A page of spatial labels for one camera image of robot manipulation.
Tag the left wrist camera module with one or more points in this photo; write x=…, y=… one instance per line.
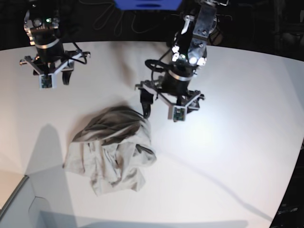
x=177, y=113

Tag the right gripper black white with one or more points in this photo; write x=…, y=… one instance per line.
x=53, y=59

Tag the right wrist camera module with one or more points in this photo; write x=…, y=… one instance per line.
x=47, y=81

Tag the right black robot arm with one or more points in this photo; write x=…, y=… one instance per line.
x=43, y=30

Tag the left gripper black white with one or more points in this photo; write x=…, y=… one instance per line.
x=172, y=88

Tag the grey t-shirt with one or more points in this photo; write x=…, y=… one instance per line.
x=111, y=150

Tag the blue box at top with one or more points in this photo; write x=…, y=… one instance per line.
x=147, y=4

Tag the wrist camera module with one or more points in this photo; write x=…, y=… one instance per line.
x=177, y=113
x=47, y=81

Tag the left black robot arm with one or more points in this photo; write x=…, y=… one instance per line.
x=191, y=40

